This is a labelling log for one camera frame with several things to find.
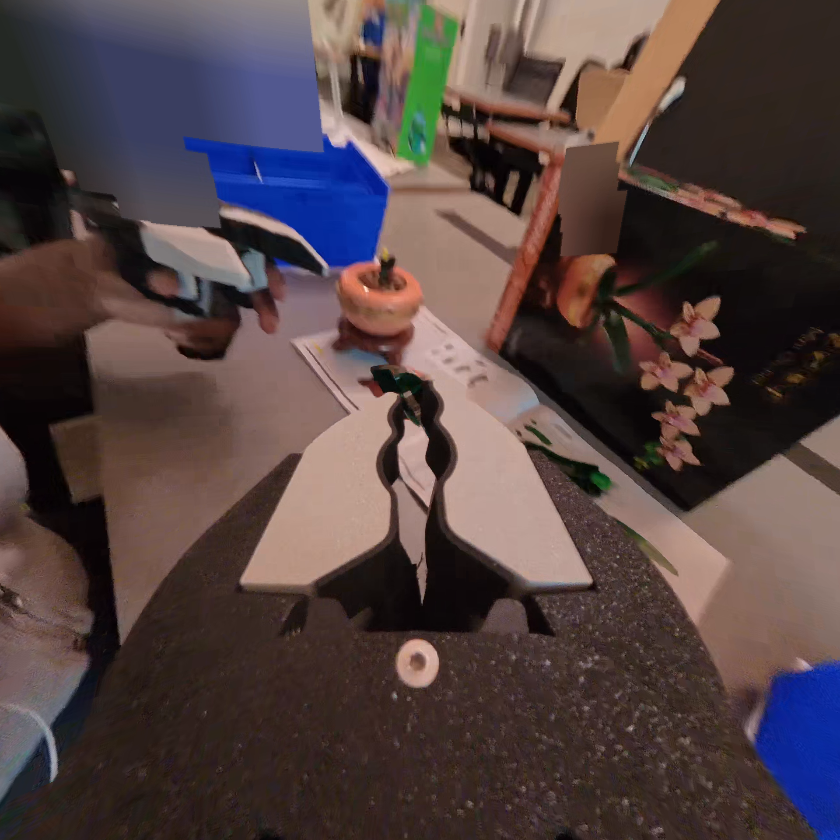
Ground thin green toy leaf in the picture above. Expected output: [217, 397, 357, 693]
[616, 520, 680, 576]

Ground black flower-print box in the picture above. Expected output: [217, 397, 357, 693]
[487, 141, 840, 511]

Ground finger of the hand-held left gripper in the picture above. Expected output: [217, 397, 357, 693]
[220, 206, 329, 277]
[140, 220, 270, 293]

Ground green toy leaf cluster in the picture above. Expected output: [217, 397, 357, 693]
[524, 441, 616, 494]

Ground white instruction booklet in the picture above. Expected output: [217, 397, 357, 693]
[290, 307, 540, 516]

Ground colourful banner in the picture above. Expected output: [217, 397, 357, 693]
[375, 0, 424, 142]

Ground grey desk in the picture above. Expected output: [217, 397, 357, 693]
[49, 190, 840, 690]

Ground black chair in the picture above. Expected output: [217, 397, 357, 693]
[502, 56, 567, 109]

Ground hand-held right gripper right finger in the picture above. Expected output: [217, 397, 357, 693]
[420, 384, 595, 627]

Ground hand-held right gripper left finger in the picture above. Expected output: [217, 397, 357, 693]
[239, 397, 424, 624]

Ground green banner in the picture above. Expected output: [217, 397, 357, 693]
[395, 3, 460, 168]

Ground cardboard box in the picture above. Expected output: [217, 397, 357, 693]
[576, 64, 631, 132]

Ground person's left hand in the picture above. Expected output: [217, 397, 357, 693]
[0, 236, 287, 361]

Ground person's white trousers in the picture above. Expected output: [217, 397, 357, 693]
[0, 427, 96, 788]

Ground blue plastic container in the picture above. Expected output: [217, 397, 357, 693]
[745, 659, 840, 840]

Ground black panel with cardboard edge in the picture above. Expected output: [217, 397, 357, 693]
[594, 0, 840, 221]

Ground white cable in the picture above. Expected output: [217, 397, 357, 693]
[0, 703, 60, 785]

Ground blue storage bin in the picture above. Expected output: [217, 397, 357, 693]
[184, 134, 389, 269]

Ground wooden table black legs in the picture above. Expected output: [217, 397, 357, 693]
[443, 85, 572, 191]
[489, 123, 595, 216]

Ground green toy leaf piece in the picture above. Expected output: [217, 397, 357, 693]
[371, 364, 434, 427]

